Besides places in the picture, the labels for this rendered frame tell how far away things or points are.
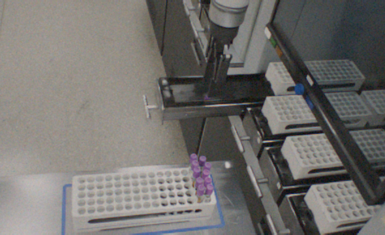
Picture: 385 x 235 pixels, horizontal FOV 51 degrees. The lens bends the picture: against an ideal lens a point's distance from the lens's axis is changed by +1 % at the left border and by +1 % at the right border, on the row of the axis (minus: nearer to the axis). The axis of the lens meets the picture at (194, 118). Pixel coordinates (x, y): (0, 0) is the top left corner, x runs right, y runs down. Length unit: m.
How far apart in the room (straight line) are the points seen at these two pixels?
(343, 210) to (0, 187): 0.76
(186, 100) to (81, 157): 0.98
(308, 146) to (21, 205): 0.69
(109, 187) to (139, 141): 1.24
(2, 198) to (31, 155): 1.14
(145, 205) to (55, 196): 0.21
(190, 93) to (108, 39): 1.62
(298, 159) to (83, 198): 0.52
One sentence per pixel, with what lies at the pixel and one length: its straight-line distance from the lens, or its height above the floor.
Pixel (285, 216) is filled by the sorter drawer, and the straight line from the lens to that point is 1.06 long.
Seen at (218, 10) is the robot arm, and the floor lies 1.12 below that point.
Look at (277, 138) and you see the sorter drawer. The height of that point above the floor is 0.80.
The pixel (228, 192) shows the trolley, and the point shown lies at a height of 0.82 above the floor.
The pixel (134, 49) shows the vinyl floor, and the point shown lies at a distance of 2.70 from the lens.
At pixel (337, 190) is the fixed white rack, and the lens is 1.02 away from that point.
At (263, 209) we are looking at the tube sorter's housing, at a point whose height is 0.66.
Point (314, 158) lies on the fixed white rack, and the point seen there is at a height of 0.87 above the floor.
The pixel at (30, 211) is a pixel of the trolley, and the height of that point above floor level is 0.82.
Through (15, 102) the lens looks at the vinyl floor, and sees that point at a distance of 2.37.
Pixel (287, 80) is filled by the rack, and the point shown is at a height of 0.86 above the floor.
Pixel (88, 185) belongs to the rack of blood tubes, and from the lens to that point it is 0.89.
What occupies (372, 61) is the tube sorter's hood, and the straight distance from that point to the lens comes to 0.86.
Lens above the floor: 1.61
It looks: 45 degrees down
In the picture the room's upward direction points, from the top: 11 degrees clockwise
